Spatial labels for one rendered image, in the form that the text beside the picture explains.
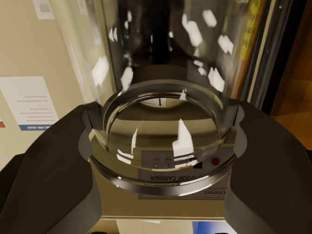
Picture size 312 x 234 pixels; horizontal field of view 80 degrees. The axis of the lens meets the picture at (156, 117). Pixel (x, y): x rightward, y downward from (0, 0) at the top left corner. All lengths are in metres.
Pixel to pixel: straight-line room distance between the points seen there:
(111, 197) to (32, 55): 0.68
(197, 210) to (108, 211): 0.16
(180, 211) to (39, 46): 0.75
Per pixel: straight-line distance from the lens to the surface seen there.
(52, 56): 0.87
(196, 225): 0.41
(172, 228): 0.64
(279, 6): 0.34
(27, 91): 0.99
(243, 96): 0.37
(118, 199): 0.37
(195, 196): 0.37
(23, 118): 1.09
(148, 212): 0.37
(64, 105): 0.94
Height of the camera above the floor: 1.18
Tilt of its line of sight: 32 degrees up
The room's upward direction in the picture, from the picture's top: 178 degrees clockwise
